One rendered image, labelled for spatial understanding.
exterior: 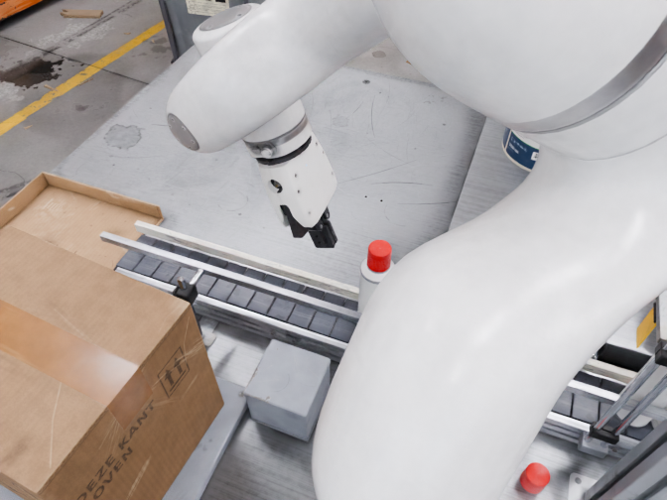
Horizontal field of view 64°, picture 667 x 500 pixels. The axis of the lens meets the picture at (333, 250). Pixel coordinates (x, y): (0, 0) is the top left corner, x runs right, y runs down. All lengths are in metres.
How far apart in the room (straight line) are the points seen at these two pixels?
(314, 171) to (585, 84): 0.52
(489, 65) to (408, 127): 1.20
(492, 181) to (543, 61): 1.00
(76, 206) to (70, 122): 1.88
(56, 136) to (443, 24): 2.93
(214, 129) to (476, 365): 0.38
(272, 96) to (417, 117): 0.95
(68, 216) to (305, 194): 0.70
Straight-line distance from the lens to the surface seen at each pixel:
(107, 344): 0.65
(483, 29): 0.19
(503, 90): 0.20
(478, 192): 1.16
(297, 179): 0.66
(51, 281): 0.74
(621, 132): 0.24
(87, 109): 3.21
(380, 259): 0.73
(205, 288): 0.98
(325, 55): 0.50
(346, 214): 1.14
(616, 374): 0.93
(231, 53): 0.51
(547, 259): 0.25
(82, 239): 1.20
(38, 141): 3.08
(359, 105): 1.46
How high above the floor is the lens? 1.64
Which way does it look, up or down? 49 degrees down
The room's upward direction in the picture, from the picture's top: straight up
